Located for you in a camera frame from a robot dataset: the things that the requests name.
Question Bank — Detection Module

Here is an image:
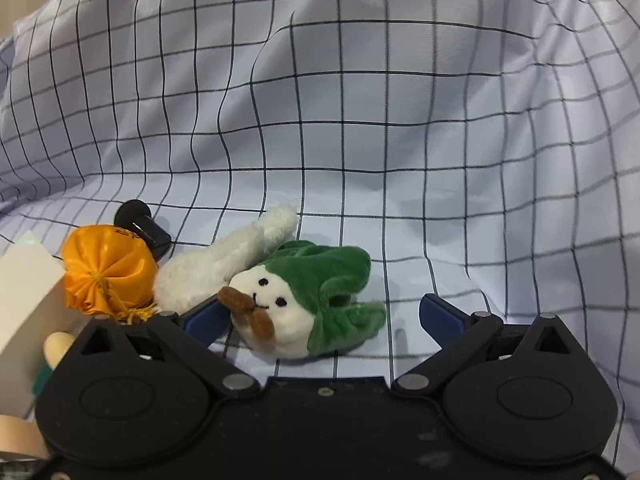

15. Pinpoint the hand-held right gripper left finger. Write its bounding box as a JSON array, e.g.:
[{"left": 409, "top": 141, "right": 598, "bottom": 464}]
[{"left": 65, "top": 297, "right": 261, "bottom": 398}]

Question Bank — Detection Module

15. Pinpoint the orange cloth pouch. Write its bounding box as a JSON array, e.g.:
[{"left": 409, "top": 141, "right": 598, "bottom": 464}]
[{"left": 61, "top": 225, "right": 157, "bottom": 325}]

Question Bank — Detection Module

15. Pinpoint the black plastic knob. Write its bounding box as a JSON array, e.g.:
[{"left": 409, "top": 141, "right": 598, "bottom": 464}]
[{"left": 114, "top": 200, "right": 173, "bottom": 263}]

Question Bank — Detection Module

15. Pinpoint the beige tape roll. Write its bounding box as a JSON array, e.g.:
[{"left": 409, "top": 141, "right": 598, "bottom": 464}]
[{"left": 0, "top": 414, "right": 51, "bottom": 461}]

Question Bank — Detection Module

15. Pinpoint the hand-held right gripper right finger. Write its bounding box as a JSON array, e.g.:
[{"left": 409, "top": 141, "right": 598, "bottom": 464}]
[{"left": 392, "top": 294, "right": 586, "bottom": 397}]

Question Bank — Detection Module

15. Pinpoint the white fuzzy plush toy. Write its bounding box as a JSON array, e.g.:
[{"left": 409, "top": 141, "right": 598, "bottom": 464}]
[{"left": 152, "top": 203, "right": 300, "bottom": 313}]

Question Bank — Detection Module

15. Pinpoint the white checked bed sheet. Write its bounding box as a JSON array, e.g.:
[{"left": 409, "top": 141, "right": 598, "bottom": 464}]
[{"left": 0, "top": 0, "right": 640, "bottom": 466}]

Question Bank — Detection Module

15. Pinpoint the beige makeup sponge teal handle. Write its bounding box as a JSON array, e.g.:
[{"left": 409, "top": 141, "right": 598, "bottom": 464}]
[{"left": 32, "top": 332, "right": 77, "bottom": 397}]

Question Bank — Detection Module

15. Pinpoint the green and white plush toy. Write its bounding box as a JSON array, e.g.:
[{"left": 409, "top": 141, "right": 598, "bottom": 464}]
[{"left": 218, "top": 240, "right": 387, "bottom": 358}]

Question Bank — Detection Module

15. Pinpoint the white cardboard box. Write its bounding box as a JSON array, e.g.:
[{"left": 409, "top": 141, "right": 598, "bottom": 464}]
[{"left": 0, "top": 230, "right": 88, "bottom": 406}]

